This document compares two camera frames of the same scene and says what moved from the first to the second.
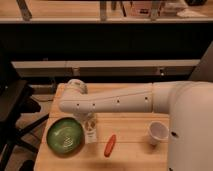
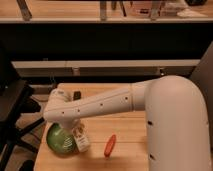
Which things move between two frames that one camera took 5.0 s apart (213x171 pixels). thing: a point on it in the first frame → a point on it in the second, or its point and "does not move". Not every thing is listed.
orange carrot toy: [110, 145] does not move
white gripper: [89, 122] → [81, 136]
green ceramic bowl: [65, 137] does not move
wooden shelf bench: [104, 11] does not move
